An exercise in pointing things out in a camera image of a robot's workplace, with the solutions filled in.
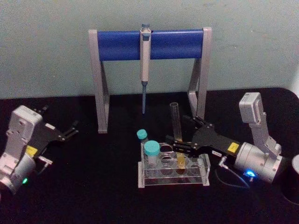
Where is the clear glass test tube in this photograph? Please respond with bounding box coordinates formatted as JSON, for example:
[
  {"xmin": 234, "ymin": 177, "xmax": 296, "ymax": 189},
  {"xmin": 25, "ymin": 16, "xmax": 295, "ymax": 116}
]
[{"xmin": 170, "ymin": 102, "xmax": 183, "ymax": 142}]

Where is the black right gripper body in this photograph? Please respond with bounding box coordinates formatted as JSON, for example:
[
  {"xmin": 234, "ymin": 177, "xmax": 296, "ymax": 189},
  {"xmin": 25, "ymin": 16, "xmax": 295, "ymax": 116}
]
[{"xmin": 191, "ymin": 124, "xmax": 244, "ymax": 157}]

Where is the black table cloth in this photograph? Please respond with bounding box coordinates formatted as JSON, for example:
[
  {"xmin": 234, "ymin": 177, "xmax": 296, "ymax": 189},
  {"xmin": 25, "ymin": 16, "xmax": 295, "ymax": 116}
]
[{"xmin": 0, "ymin": 86, "xmax": 299, "ymax": 224}]

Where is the tube with yellow liquid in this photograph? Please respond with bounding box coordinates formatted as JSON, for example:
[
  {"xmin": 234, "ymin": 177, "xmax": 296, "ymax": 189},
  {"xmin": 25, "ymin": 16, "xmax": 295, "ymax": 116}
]
[{"xmin": 176, "ymin": 153, "xmax": 187, "ymax": 175}]

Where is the grey pipette with blue tip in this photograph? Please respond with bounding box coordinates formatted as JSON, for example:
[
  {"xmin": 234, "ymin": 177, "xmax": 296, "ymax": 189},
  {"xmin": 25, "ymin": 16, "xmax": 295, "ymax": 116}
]
[{"xmin": 139, "ymin": 23, "xmax": 152, "ymax": 115}]

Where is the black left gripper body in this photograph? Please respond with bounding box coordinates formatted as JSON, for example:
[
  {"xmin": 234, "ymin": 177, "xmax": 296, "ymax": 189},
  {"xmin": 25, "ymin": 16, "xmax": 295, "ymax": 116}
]
[{"xmin": 26, "ymin": 121, "xmax": 65, "ymax": 160}]

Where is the large teal-capped tube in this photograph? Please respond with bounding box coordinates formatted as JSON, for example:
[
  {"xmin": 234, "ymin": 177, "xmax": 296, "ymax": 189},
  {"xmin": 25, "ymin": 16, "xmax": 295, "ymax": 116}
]
[{"xmin": 143, "ymin": 140, "xmax": 161, "ymax": 168}]

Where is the right gripper dark cable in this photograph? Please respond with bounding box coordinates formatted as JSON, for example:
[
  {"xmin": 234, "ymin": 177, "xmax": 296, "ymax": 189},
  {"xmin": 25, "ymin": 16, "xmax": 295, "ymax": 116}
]
[{"xmin": 216, "ymin": 155, "xmax": 252, "ymax": 189}]

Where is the grey stand with blue bar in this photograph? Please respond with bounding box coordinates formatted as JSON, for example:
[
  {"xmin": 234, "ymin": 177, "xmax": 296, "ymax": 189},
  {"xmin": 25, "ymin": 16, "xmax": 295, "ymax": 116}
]
[{"xmin": 88, "ymin": 27, "xmax": 213, "ymax": 134}]

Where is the small teal-capped tube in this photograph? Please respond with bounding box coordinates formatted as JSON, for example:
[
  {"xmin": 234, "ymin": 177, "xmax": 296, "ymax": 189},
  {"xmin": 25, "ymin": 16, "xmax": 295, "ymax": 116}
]
[{"xmin": 136, "ymin": 129, "xmax": 150, "ymax": 146}]

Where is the clear acrylic tube rack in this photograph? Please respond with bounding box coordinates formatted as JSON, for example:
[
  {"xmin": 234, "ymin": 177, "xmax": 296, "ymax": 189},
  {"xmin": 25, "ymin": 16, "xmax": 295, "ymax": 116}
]
[{"xmin": 137, "ymin": 142, "xmax": 211, "ymax": 189}]

